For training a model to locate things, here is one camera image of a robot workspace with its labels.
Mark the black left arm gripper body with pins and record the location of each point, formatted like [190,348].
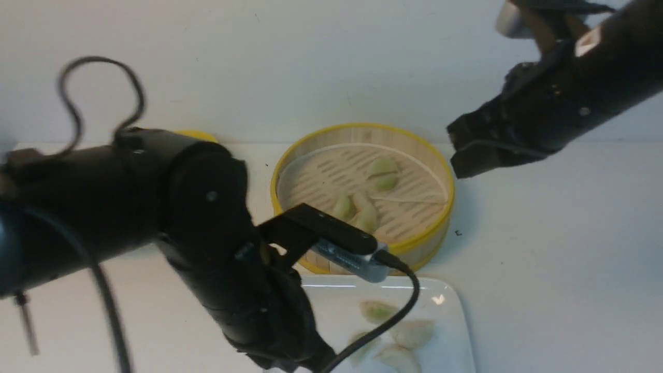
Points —
[263,311]

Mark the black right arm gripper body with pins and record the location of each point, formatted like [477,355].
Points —
[523,124]

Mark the pale white dumpling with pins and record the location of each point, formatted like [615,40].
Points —
[366,218]

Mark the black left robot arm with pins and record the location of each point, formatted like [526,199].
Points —
[190,198]

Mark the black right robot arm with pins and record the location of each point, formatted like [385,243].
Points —
[596,62]

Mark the green dumpling on plate top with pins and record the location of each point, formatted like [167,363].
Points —
[376,312]

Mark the green dumpling on plate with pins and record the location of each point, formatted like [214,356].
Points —
[361,354]
[376,312]

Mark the green dumpling on plate centre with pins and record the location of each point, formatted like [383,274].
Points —
[361,354]

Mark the white dumpling on plate lower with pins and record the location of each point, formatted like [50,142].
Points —
[398,358]

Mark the white dumpling on plate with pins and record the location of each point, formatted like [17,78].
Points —
[398,358]
[413,334]

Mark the white dumpling on plate right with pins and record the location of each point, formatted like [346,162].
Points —
[413,334]

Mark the white rectangular plate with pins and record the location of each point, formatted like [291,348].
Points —
[337,300]

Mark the green dumpling steamer centre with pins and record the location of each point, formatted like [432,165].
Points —
[344,208]

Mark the bamboo steamer basket yellow rim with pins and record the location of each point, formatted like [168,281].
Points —
[413,218]

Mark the green dumpling in steamer back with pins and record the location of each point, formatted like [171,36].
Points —
[382,165]

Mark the green dumpling in steamer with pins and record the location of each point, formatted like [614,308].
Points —
[385,182]
[382,165]

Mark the green dumpling in steamer front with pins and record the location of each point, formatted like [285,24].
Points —
[385,182]

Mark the woven bamboo steamer lid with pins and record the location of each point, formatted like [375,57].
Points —
[198,136]

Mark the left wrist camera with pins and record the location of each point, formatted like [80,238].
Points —
[304,229]

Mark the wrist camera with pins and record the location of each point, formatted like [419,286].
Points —
[304,229]
[547,22]

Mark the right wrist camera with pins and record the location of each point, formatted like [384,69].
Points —
[547,22]

